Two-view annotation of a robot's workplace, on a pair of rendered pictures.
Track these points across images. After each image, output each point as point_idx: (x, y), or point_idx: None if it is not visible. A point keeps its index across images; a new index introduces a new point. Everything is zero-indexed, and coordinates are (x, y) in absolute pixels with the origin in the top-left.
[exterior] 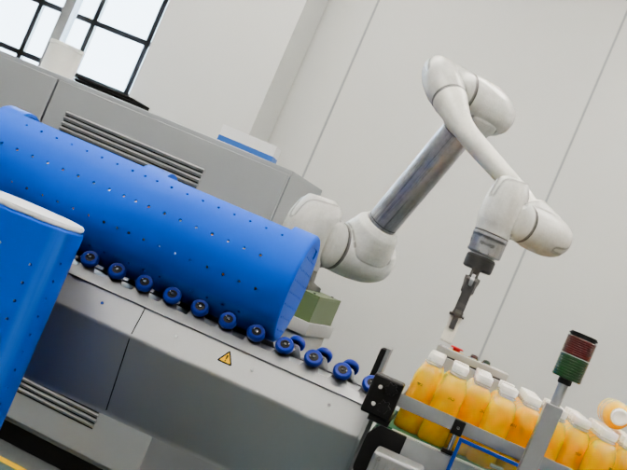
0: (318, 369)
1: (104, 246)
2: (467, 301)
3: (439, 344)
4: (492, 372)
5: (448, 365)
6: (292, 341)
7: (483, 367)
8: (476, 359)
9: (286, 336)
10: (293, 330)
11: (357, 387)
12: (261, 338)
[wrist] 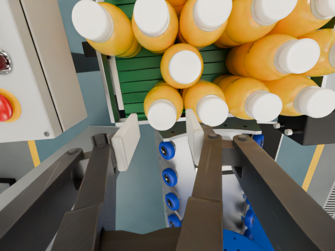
0: (184, 188)
1: None
2: (279, 166)
3: (25, 138)
4: (15, 2)
5: (62, 99)
6: (252, 219)
7: (22, 27)
8: (4, 53)
9: (50, 243)
10: (48, 247)
11: (184, 154)
12: (251, 231)
